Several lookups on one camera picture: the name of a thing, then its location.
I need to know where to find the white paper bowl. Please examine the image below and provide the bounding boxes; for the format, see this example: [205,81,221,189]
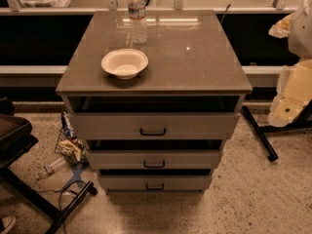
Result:
[101,49,148,80]

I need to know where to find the wire basket with snack bags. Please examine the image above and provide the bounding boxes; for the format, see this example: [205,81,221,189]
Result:
[57,112,88,165]

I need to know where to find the black chair with base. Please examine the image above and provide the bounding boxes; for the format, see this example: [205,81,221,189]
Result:
[0,97,98,234]

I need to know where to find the clear plastic water bottle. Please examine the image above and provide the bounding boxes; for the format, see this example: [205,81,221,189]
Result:
[128,0,147,44]

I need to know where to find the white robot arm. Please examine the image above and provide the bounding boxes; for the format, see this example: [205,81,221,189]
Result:
[267,0,312,127]

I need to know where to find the empty plastic bottle on floor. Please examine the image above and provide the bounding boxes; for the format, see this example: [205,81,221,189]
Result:
[36,158,66,180]

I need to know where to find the shoe at bottom left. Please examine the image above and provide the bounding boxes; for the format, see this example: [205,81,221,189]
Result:
[0,216,16,234]

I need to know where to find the drawer with black handle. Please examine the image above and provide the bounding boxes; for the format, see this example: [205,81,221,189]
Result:
[97,175,212,192]
[87,150,221,170]
[69,113,240,140]

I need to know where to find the grey drawer cabinet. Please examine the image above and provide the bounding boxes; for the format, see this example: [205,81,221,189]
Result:
[55,9,254,195]

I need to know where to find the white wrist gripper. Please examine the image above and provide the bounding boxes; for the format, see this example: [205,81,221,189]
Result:
[267,14,312,127]

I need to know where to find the black cable on floor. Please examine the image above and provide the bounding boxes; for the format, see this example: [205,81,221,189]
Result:
[34,179,87,234]

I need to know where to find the black metal stand legs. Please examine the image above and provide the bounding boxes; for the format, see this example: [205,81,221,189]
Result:
[241,100,312,162]

